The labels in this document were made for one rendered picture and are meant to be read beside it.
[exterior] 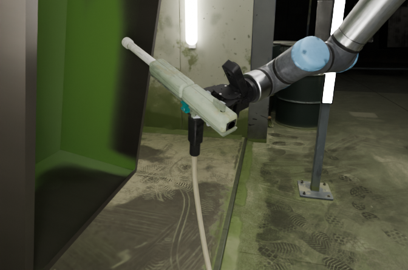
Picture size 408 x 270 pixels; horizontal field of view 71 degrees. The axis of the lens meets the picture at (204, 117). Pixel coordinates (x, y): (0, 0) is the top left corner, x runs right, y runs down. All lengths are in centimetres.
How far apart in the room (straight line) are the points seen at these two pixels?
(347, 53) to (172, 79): 48
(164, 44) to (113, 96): 165
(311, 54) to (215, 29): 190
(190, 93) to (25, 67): 33
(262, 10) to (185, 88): 196
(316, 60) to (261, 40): 182
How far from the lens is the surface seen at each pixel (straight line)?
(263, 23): 259
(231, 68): 71
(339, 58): 89
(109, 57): 115
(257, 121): 271
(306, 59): 78
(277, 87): 86
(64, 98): 129
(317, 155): 195
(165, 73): 75
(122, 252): 150
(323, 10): 750
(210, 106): 63
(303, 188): 207
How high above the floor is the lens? 102
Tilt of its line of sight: 17 degrees down
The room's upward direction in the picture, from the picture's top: straight up
